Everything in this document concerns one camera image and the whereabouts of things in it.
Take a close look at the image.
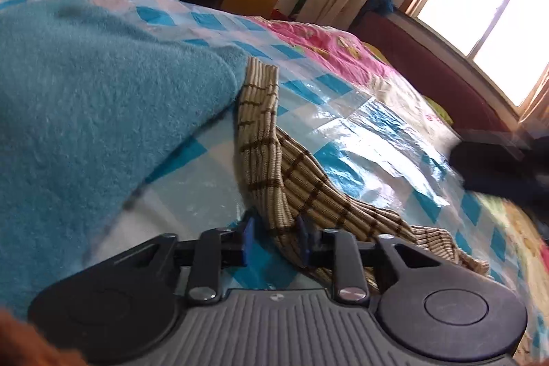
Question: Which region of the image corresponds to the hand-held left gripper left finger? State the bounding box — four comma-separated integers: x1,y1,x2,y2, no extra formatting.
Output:
112,217,257,304

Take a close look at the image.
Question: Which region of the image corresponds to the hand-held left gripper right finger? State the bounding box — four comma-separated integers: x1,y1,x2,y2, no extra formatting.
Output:
297,216,451,304

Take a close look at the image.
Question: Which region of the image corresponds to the beige striped knit garment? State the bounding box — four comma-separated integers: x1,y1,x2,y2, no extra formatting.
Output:
232,57,490,294

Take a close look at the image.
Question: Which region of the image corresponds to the green pillow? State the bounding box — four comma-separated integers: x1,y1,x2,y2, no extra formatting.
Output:
422,95,454,127

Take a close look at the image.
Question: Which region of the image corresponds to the blue checkered plastic sheet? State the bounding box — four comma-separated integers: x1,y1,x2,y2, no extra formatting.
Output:
0,0,542,362

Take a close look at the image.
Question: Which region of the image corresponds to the dark red headboard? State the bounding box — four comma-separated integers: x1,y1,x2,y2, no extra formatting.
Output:
351,11,525,136

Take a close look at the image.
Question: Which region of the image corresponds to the blue fleece cloth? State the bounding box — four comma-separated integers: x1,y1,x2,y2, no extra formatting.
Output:
0,0,250,321

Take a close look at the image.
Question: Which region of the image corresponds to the brown fuzzy sleeve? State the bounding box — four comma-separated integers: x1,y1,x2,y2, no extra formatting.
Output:
0,307,84,366

